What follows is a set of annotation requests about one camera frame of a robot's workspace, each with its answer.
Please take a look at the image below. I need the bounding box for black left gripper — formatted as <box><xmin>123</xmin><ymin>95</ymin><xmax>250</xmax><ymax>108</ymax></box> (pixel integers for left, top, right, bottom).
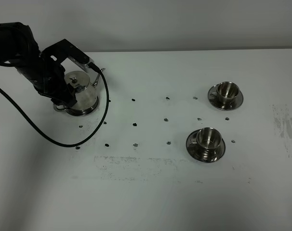
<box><xmin>35</xmin><ymin>39</ymin><xmax>89</xmax><ymax>106</ymax></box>

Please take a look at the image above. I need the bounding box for stainless steel teapot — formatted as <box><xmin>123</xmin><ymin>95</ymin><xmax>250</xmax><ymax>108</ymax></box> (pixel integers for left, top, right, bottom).
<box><xmin>53</xmin><ymin>71</ymin><xmax>101</xmax><ymax>116</ymax></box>

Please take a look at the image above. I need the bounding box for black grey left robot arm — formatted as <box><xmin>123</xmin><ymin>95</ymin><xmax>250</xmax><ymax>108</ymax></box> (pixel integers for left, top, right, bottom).
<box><xmin>0</xmin><ymin>22</ymin><xmax>90</xmax><ymax>107</ymax></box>

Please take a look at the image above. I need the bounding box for near steel saucer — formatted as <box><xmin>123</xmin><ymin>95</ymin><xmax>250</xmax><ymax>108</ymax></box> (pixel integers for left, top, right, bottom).
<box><xmin>186</xmin><ymin>129</ymin><xmax>226</xmax><ymax>163</ymax></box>

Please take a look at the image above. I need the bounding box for steel saucer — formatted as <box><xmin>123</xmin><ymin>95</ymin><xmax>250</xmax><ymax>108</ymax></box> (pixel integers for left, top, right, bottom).
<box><xmin>207</xmin><ymin>83</ymin><xmax>244</xmax><ymax>111</ymax></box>
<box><xmin>186</xmin><ymin>129</ymin><xmax>226</xmax><ymax>163</ymax></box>

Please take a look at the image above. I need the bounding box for far steel saucer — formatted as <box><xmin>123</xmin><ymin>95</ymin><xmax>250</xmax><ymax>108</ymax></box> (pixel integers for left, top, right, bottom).
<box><xmin>207</xmin><ymin>83</ymin><xmax>244</xmax><ymax>111</ymax></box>

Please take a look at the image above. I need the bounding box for near steel teacup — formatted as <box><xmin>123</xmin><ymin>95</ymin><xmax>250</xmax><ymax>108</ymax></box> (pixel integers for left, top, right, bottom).
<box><xmin>189</xmin><ymin>127</ymin><xmax>223</xmax><ymax>154</ymax></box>

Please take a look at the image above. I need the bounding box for steel teacup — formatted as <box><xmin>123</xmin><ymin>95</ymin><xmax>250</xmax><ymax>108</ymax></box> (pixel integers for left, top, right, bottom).
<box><xmin>189</xmin><ymin>127</ymin><xmax>223</xmax><ymax>154</ymax></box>
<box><xmin>210</xmin><ymin>81</ymin><xmax>241</xmax><ymax>108</ymax></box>

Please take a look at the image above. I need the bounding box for far steel teacup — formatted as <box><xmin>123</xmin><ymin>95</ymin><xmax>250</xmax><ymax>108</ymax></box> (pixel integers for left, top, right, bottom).
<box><xmin>210</xmin><ymin>81</ymin><xmax>241</xmax><ymax>108</ymax></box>

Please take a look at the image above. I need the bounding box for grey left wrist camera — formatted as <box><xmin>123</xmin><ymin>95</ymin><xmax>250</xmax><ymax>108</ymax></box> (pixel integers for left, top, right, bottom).
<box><xmin>68</xmin><ymin>56</ymin><xmax>93</xmax><ymax>73</ymax></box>

